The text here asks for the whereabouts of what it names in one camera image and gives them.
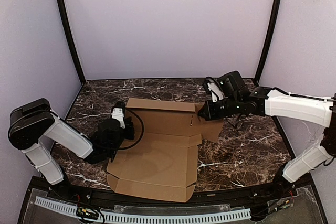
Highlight small green circuit board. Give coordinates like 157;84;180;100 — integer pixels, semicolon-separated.
76;207;99;220

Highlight brown cardboard box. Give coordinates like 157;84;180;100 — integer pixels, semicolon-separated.
107;98;223;202

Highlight left black frame post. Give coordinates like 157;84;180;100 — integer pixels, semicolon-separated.
57;0;86;85

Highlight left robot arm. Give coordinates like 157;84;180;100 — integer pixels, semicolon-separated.
7;98;135;185

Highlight white slotted cable duct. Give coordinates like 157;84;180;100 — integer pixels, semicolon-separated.
34;196;251;223

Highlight right black frame post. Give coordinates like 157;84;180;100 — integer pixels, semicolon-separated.
253;0;281;86

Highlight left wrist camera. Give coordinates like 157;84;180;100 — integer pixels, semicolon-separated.
111;101;125;129

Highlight black frame post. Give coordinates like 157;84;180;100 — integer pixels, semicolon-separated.
57;0;86;85
253;0;281;86

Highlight black front rail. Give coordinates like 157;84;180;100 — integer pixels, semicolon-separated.
28;175;313;210

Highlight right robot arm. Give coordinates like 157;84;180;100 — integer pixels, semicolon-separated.
198;71;335;198

